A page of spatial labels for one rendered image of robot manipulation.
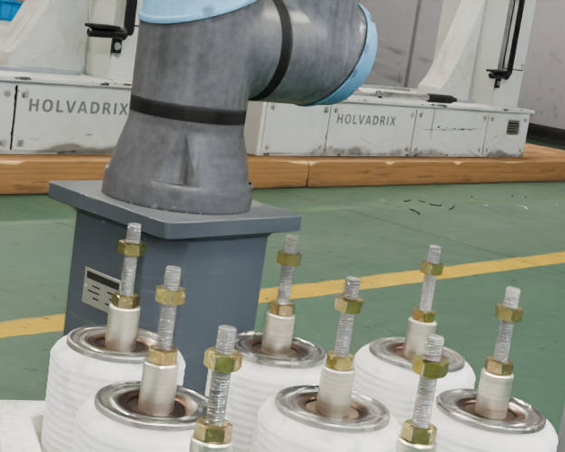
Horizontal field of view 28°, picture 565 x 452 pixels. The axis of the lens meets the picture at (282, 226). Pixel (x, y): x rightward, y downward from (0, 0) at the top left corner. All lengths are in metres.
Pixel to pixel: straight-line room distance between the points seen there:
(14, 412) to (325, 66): 0.50
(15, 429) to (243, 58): 0.44
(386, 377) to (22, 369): 0.74
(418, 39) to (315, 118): 3.55
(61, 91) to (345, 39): 1.67
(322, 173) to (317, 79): 2.23
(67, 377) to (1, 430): 0.08
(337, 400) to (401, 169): 2.99
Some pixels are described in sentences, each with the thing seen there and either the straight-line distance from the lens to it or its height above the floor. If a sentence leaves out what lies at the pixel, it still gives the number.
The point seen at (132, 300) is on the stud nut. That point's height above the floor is 0.29.
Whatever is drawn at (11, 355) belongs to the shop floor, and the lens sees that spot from 1.56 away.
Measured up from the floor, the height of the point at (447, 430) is 0.25.
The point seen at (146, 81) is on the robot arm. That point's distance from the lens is 1.09.
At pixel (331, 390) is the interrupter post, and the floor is 0.27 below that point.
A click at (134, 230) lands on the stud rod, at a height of 0.34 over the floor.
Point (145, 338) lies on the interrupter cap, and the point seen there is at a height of 0.25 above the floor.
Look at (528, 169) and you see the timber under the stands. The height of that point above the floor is 0.05.
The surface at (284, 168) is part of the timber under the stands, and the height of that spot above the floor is 0.06.
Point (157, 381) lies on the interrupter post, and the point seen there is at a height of 0.27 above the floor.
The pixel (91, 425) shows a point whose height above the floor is 0.25.
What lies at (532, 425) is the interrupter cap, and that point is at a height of 0.25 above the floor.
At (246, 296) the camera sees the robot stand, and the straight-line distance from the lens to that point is 1.13.
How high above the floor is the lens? 0.50
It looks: 11 degrees down
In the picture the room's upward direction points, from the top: 8 degrees clockwise
